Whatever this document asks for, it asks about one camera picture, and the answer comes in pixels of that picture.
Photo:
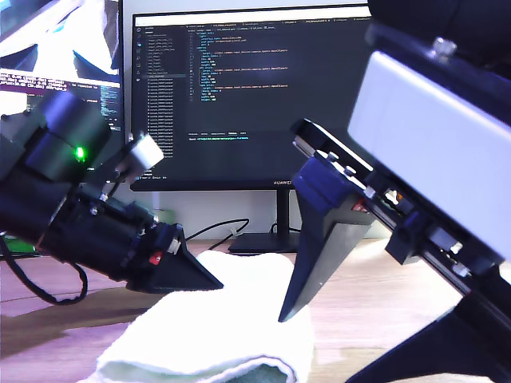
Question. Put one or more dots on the black monitor showing terminal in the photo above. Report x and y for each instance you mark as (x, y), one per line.
(60, 40)

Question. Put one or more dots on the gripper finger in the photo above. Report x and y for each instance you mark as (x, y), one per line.
(319, 247)
(459, 351)

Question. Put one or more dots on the black Huawei monitor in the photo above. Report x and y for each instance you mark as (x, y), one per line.
(239, 119)

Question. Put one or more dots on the long white box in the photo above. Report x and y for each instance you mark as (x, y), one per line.
(165, 218)

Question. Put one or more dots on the pastel printed tea towel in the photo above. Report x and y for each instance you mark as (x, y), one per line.
(239, 299)

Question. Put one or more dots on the green foil packet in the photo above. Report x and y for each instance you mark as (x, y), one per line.
(20, 246)

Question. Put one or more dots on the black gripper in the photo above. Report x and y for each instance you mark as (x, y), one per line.
(116, 239)

